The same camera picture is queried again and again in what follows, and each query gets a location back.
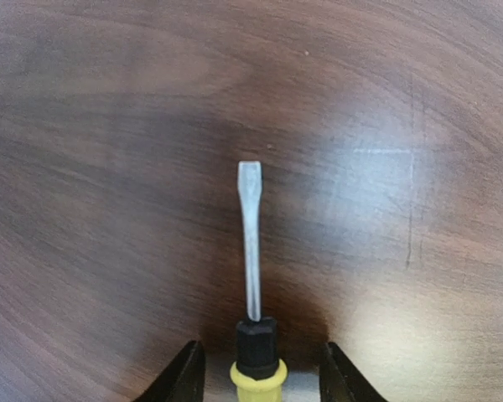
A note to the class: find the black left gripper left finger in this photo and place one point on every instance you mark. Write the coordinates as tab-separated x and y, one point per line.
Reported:
183	380

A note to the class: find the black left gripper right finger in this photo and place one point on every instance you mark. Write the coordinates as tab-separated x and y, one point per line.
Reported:
341	381

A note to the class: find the yellow handled screwdriver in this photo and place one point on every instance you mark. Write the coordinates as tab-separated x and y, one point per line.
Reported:
258	373

